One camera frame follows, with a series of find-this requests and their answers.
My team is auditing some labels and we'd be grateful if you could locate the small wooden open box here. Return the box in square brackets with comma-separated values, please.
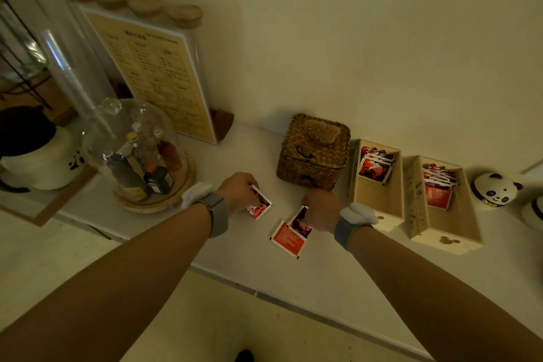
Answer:
[348, 139, 405, 233]

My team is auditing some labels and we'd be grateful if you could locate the glass dome cover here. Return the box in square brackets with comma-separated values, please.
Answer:
[82, 97, 187, 205]

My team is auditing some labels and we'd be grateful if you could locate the white panda pot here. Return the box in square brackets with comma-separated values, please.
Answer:
[0, 126, 85, 193]

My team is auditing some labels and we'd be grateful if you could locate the person's left forearm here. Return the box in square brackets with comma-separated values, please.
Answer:
[0, 203, 213, 362]

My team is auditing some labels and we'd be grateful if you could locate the brown wooden block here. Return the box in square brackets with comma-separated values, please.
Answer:
[210, 108, 235, 143]

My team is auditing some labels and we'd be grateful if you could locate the black bottle with label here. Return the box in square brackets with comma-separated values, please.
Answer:
[127, 133, 174, 195]

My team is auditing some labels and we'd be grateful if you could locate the round wooden base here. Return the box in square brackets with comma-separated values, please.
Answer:
[112, 152, 197, 214]

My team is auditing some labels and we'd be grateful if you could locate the black wire rack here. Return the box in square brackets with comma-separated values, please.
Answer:
[0, 0, 53, 111]

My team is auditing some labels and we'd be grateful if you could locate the panda figurine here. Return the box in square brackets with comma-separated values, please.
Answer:
[470, 173, 524, 209]

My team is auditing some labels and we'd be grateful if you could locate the white wrist tracker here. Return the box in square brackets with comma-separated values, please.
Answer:
[339, 202, 379, 226]
[181, 181, 215, 210]

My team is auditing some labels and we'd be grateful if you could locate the person's right hand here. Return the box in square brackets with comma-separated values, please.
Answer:
[301, 188, 345, 234]

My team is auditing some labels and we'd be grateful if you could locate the grey wrist band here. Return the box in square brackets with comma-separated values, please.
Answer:
[333, 217, 374, 252]
[192, 192, 230, 239]

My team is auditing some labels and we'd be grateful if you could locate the white ceramic figurine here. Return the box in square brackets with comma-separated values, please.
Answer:
[521, 196, 543, 233]

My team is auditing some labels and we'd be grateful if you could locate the wooden tray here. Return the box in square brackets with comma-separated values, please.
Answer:
[0, 164, 98, 227]

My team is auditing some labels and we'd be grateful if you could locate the dark bottle with blue cap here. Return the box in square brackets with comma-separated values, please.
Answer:
[103, 150, 151, 202]

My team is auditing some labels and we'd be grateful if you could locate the person's right forearm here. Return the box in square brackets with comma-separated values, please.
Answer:
[348, 225, 543, 362]

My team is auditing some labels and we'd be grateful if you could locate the red liquid bottle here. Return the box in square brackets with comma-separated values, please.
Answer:
[154, 128, 183, 172]

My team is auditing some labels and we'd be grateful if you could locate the large wooden open box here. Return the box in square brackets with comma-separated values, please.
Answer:
[403, 156, 483, 255]

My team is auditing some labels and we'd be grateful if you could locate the stack of red sachets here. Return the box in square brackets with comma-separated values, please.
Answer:
[357, 145, 395, 185]
[422, 163, 460, 211]

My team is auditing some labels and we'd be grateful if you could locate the woven basket box with lid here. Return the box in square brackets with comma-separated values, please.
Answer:
[276, 113, 351, 192]

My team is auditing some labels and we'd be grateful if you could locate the clear small bottle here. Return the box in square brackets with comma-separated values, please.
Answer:
[131, 121, 154, 151]

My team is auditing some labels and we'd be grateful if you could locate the red sachet packet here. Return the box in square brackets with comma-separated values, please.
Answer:
[287, 205, 314, 240]
[246, 184, 273, 221]
[270, 220, 308, 259]

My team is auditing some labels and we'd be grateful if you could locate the person's left hand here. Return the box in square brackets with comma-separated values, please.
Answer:
[214, 172, 261, 216]

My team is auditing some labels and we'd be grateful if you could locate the acrylic menu stand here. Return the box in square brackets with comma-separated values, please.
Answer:
[78, 3, 219, 145]

